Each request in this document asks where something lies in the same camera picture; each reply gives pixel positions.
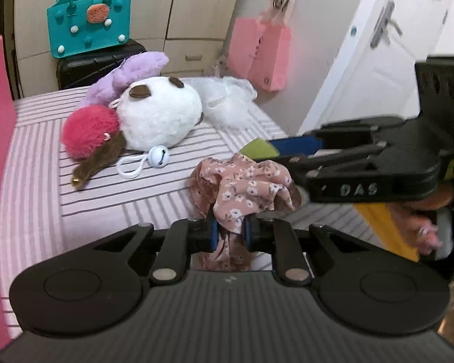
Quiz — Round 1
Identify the pink floral cloth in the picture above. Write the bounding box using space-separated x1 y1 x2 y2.
189 153 302 272

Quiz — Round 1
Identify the white mesh bath pouf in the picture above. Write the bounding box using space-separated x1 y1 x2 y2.
185 76 257 131

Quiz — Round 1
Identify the white panda plush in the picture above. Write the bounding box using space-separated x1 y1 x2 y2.
116 76 202 152

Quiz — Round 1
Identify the pink fluffy pompom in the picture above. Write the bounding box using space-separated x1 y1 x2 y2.
61 105 120 159

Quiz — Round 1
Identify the purple plush toy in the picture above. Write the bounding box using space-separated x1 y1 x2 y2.
77 52 169 109

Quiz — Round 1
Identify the person's right hand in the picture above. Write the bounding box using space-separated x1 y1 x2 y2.
390 185 454 255

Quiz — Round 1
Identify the brown plush tail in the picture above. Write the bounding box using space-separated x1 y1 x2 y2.
70 130 126 189

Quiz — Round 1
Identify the pink paper bag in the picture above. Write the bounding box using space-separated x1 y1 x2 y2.
227 6 293 92

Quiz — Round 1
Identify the white door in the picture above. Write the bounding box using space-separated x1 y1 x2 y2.
299 0 454 132

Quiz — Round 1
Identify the striped pink tablecloth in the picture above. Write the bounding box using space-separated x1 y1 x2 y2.
0 79 383 339

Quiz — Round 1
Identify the black suitcase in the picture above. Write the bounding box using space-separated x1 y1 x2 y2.
56 39 146 90

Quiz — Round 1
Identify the beige wardrobe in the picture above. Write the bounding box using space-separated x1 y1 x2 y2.
12 0 237 97

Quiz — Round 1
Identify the teal felt tote bag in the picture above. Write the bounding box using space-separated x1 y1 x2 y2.
46 0 131 59

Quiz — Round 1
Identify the grey door handle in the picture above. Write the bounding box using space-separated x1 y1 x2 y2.
370 0 403 49

